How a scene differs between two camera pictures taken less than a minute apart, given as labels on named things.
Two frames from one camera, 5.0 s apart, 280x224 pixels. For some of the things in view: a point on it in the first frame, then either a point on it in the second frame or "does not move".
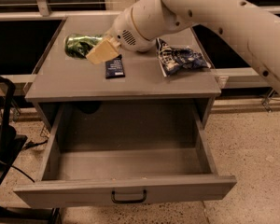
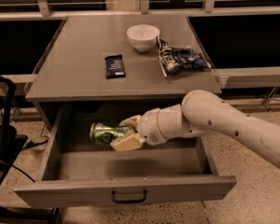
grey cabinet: (175, 71) does not move
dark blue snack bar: (114, 68) does not move
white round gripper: (125, 32) to (148, 126)
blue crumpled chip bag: (174, 60) does not move
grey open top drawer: (101, 154) does not move
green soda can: (77, 46) to (102, 133)
